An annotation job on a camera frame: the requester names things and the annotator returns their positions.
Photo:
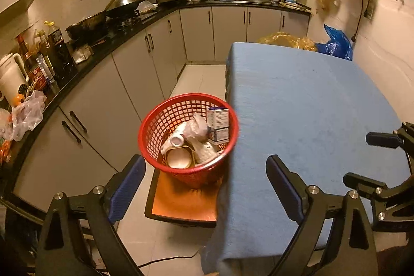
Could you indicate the blue tablecloth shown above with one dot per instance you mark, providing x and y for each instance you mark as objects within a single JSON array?
[{"x": 307, "y": 101}]

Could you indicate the small blue white box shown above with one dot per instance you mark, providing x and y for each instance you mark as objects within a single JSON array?
[
  {"x": 221, "y": 117},
  {"x": 222, "y": 135}
]

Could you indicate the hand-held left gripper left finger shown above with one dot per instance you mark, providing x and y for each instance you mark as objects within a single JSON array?
[{"x": 127, "y": 188}]

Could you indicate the clear plastic bag red print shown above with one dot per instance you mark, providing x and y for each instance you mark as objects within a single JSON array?
[{"x": 197, "y": 129}]

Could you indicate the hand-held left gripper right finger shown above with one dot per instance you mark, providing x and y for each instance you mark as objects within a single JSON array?
[{"x": 284, "y": 190}]

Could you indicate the crumpled plastic bag on counter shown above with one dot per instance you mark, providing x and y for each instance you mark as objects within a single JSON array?
[{"x": 29, "y": 114}]

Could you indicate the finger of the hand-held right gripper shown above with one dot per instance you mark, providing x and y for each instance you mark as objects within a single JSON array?
[
  {"x": 362, "y": 182},
  {"x": 381, "y": 139}
]

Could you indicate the bag of oranges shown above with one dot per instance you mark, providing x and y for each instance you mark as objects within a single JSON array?
[{"x": 5, "y": 150}]

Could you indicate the wall power socket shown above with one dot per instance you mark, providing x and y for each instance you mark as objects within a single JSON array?
[{"x": 369, "y": 11}]

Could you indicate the orange black stool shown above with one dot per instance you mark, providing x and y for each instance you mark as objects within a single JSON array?
[{"x": 181, "y": 205}]

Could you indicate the lidded metal wok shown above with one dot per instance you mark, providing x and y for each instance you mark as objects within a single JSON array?
[{"x": 124, "y": 4}]

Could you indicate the black kitchen countertop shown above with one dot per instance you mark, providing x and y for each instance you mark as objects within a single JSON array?
[{"x": 194, "y": 5}]

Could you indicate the black gas stove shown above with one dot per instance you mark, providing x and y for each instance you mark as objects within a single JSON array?
[{"x": 129, "y": 22}]

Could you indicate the red plastic mesh basket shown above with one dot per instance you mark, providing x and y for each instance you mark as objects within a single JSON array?
[{"x": 194, "y": 180}]

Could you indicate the blue plastic bag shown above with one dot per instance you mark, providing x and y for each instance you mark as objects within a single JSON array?
[{"x": 338, "y": 46}]

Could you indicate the white electric kettle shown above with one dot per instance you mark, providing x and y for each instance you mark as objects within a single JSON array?
[{"x": 11, "y": 78}]

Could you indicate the yellow plastic bag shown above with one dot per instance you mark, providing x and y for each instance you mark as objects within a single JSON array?
[{"x": 284, "y": 40}]

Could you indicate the clear bag beside wok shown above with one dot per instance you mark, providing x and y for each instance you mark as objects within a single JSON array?
[{"x": 146, "y": 7}]

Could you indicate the orange fruit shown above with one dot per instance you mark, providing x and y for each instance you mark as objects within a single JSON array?
[{"x": 18, "y": 100}]

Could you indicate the cluster of sauce bottles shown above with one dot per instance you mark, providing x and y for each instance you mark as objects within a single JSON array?
[{"x": 58, "y": 49}]

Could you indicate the white plastic bottle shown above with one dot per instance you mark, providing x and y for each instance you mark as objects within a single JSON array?
[{"x": 177, "y": 141}]

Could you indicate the grey kitchen base cabinets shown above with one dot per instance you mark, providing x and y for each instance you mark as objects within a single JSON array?
[{"x": 97, "y": 108}]

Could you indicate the small clear plastic packet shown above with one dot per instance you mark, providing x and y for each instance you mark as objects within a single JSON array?
[{"x": 82, "y": 53}]

